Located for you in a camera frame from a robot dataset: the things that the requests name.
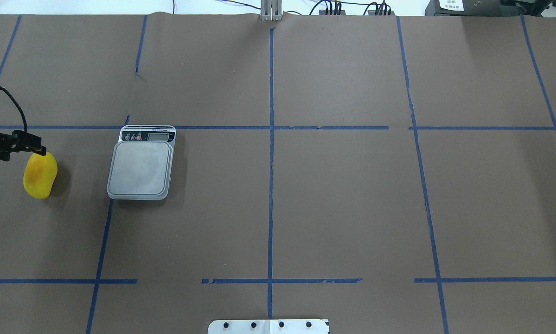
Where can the yellow mango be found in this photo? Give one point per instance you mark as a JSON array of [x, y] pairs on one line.
[[39, 175]]

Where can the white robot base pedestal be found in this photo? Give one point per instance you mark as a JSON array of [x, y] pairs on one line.
[[270, 326]]

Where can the silver digital kitchen scale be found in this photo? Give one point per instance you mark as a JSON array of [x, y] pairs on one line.
[[142, 162]]

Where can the aluminium frame post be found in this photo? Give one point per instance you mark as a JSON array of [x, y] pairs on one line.
[[271, 10]]

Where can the right black connector block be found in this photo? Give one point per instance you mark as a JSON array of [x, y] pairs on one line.
[[378, 9]]

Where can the black box with label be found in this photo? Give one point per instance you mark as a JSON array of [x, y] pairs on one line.
[[475, 8]]

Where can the black connector block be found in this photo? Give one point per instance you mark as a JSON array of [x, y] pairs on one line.
[[332, 8], [378, 9]]

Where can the left black connector block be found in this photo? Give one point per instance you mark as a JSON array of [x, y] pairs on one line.
[[332, 8]]

